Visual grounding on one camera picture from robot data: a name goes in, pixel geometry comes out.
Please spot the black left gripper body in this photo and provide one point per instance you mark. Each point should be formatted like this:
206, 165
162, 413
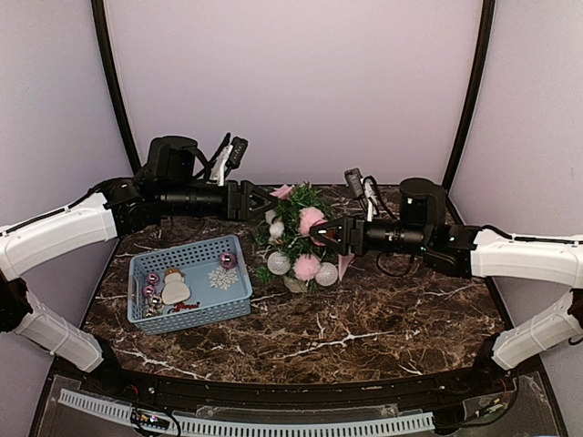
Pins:
178, 200

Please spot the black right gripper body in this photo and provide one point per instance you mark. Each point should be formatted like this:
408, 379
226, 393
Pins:
409, 239

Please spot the shiny pink bauble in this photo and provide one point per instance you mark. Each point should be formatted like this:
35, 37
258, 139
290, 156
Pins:
320, 239

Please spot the pink fabric bow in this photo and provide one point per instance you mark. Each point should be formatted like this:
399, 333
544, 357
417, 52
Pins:
283, 192

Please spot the pink fabric triangle piece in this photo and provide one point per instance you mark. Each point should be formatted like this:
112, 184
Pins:
344, 262

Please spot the pink fluffy pompom ornament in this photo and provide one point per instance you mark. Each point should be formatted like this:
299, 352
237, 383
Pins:
308, 218

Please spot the small green christmas tree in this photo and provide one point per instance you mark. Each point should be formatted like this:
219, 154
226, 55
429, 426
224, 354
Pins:
304, 195

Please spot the white ball string lights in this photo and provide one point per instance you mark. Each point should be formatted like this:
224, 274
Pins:
288, 245

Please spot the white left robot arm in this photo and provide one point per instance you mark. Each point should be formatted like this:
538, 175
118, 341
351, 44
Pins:
89, 220

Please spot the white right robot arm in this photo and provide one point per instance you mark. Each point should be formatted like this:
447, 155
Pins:
485, 252

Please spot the white snowflake ornament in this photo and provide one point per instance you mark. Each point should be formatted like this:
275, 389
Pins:
222, 279

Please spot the light blue plastic basket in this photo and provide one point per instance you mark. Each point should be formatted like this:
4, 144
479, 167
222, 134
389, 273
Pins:
164, 323

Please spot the white snowman ornament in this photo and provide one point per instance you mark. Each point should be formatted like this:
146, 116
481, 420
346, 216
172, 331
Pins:
175, 289

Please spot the white perforated cable tray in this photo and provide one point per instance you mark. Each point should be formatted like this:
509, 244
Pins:
151, 423

